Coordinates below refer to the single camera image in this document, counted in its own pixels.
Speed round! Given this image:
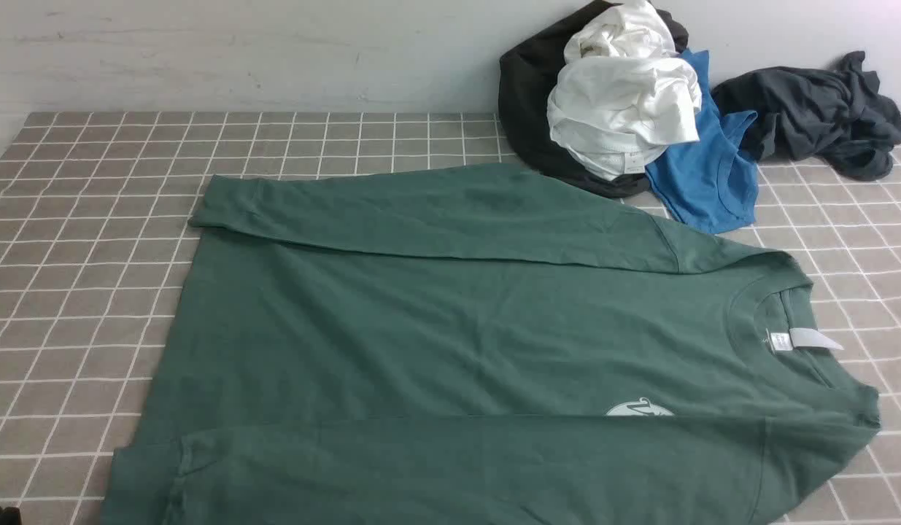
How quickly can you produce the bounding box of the green long-sleeve top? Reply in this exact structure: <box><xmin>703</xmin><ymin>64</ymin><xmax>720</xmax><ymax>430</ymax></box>
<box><xmin>99</xmin><ymin>164</ymin><xmax>881</xmax><ymax>524</ymax></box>

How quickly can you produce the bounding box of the black garment under white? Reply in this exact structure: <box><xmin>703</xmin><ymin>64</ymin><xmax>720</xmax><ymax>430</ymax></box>
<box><xmin>498</xmin><ymin>1</ymin><xmax>688</xmax><ymax>199</ymax></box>

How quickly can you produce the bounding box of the white crumpled garment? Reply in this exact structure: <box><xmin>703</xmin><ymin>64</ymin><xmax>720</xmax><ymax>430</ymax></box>
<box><xmin>547</xmin><ymin>1</ymin><xmax>703</xmax><ymax>180</ymax></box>

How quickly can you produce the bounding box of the blue garment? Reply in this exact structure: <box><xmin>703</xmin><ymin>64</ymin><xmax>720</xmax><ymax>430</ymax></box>
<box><xmin>646</xmin><ymin>50</ymin><xmax>758</xmax><ymax>235</ymax></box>

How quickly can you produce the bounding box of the grey checked tablecloth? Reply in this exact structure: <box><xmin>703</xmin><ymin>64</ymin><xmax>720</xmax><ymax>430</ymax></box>
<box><xmin>0</xmin><ymin>111</ymin><xmax>901</xmax><ymax>524</ymax></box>

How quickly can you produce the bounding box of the dark grey crumpled garment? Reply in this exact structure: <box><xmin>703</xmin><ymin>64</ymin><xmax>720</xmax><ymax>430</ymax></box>
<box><xmin>711</xmin><ymin>50</ymin><xmax>901</xmax><ymax>182</ymax></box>

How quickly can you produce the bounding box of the black object bottom left corner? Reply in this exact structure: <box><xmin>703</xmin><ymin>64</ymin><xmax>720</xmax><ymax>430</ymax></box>
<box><xmin>0</xmin><ymin>506</ymin><xmax>21</xmax><ymax>525</ymax></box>

